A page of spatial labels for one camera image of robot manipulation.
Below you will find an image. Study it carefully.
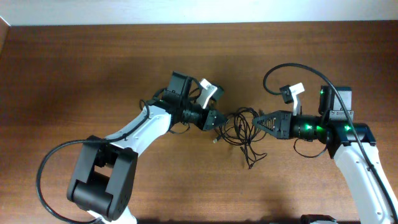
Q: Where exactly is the black USB cable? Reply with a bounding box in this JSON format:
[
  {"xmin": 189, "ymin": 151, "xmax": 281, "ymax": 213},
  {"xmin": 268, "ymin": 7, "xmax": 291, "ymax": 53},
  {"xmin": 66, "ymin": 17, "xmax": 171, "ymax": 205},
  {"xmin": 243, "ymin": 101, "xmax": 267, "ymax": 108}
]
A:
[
  {"xmin": 228, "ymin": 107, "xmax": 268, "ymax": 170},
  {"xmin": 223, "ymin": 107, "xmax": 265, "ymax": 147},
  {"xmin": 212, "ymin": 116, "xmax": 246, "ymax": 146}
]

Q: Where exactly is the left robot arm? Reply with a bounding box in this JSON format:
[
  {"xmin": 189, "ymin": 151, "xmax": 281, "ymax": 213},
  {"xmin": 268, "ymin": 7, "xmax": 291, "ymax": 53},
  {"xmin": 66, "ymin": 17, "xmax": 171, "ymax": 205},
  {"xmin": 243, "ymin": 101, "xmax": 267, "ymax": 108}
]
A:
[{"xmin": 67, "ymin": 72, "xmax": 226, "ymax": 223}]

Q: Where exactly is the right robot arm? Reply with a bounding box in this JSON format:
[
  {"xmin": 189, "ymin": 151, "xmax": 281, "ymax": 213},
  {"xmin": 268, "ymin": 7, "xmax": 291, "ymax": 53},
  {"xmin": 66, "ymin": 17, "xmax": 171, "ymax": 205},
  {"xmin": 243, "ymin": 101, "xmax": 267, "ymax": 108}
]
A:
[{"xmin": 252, "ymin": 84, "xmax": 397, "ymax": 223}]

